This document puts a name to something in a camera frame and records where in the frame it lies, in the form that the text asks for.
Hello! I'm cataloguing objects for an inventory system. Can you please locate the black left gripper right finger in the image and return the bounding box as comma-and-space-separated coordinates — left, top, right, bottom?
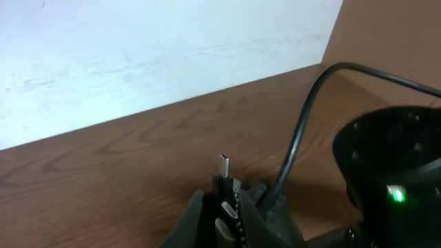
238, 190, 285, 248

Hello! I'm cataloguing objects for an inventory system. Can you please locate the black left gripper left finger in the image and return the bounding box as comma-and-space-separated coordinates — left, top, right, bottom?
159, 189, 204, 248

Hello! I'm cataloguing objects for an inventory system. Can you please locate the black smooth USB cable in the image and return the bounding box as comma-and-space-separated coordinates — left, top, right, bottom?
213, 216, 237, 248

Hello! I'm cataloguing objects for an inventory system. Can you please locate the black braided USB cable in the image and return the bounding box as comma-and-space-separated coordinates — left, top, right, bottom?
210, 154, 249, 248

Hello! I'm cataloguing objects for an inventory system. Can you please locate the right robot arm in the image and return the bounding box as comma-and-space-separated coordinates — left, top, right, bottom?
238, 106, 440, 247

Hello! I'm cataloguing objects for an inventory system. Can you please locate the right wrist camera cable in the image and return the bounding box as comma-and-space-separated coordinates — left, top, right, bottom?
265, 61, 441, 214

